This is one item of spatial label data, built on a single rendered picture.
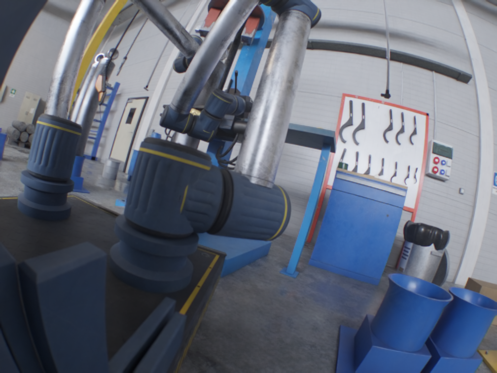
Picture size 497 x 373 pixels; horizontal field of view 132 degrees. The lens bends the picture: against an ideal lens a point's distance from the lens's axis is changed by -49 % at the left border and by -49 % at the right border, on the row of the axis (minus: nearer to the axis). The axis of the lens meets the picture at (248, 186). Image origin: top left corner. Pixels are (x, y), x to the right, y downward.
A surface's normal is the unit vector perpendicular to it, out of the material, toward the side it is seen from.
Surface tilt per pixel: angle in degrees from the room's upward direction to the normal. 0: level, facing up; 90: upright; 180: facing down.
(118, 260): 23
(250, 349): 0
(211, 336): 0
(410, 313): 90
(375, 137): 90
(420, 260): 93
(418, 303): 116
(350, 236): 90
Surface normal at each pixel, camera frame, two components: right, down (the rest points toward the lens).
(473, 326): -0.66, -0.18
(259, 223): 0.46, 0.36
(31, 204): 0.42, -0.83
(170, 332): 0.27, -0.96
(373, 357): -0.40, -0.11
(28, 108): 0.87, 0.25
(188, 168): 0.66, 0.19
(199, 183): 0.60, -0.29
